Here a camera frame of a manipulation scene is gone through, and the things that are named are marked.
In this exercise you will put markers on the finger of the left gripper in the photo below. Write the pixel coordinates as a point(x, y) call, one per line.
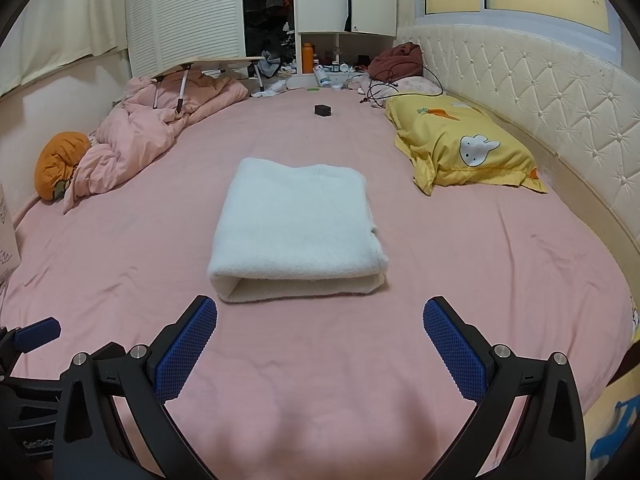
point(36, 335)

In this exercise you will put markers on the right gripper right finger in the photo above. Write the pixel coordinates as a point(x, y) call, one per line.
point(549, 441)

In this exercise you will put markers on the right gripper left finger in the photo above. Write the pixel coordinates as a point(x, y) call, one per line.
point(90, 439)

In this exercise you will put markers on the white fluffy cardigan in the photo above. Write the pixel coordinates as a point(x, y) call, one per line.
point(290, 232)

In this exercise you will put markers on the folding lap desk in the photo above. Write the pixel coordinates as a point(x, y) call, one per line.
point(198, 66)

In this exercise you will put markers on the orange pumpkin plush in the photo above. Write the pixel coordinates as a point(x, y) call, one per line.
point(57, 163)

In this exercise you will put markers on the pink bed sheet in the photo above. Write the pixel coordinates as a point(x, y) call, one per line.
point(343, 387)

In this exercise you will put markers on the pink crumpled duvet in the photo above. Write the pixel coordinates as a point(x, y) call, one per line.
point(144, 125)

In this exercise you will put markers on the yellow cartoon pillow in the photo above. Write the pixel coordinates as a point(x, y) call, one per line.
point(450, 142)

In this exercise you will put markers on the cream curtain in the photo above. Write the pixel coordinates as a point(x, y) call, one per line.
point(50, 34)

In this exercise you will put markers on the cream tufted headboard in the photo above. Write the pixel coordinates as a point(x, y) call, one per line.
point(583, 109)

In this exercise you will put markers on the white louvered wardrobe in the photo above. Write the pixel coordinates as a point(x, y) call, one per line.
point(165, 33)

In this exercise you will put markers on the small black box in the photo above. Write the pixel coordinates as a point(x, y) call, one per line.
point(323, 110)

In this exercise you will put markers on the orange bottle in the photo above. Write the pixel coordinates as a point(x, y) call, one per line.
point(307, 58)

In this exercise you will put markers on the maroon bag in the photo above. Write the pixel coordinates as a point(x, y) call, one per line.
point(404, 60)

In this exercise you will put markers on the white cabinet with shelf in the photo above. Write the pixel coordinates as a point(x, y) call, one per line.
point(341, 32)

